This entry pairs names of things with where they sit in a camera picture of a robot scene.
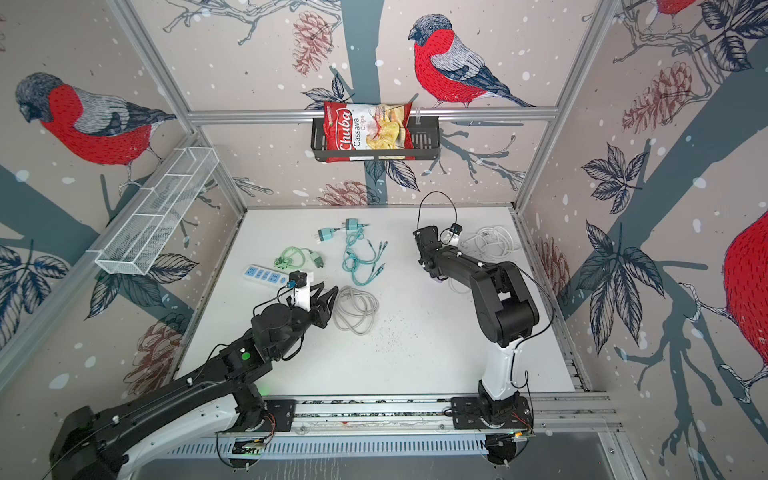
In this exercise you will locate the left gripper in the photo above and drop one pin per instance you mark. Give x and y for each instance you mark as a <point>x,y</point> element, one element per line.
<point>321,313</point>

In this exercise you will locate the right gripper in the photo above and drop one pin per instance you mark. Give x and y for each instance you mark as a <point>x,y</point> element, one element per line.
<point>429,250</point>

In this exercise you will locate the green charger adapter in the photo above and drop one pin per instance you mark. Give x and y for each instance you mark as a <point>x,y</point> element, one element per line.
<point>317,259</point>

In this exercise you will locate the white blue power strip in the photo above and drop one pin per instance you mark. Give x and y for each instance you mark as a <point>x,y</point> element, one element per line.
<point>266,276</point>

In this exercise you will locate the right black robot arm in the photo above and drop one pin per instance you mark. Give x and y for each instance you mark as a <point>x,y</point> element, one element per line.
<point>506,314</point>

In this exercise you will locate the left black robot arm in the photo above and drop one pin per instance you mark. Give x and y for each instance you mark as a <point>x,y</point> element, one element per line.
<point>218,397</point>

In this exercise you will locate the red cassava chips bag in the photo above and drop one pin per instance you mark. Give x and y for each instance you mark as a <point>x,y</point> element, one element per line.
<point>351,128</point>

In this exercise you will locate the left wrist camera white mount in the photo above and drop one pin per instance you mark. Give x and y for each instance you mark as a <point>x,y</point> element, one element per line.
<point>300,283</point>

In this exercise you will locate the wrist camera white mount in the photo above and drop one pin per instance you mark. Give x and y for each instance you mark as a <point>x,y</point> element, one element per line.
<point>451,236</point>
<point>300,283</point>

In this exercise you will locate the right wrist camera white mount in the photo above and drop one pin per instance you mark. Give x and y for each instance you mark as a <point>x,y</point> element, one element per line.
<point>451,236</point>

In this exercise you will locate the black wall basket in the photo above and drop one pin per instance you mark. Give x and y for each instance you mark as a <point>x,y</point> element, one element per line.
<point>425,137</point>

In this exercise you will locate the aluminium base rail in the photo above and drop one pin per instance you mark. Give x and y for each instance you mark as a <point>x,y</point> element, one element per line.
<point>325,426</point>

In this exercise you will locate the white wire wall basket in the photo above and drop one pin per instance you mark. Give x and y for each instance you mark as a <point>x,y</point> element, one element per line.
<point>142,237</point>

